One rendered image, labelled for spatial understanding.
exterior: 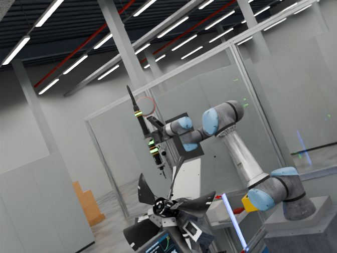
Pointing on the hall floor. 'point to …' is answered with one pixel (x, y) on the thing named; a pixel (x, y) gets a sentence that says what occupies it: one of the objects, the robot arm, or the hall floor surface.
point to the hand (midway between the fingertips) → (144, 136)
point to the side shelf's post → (231, 240)
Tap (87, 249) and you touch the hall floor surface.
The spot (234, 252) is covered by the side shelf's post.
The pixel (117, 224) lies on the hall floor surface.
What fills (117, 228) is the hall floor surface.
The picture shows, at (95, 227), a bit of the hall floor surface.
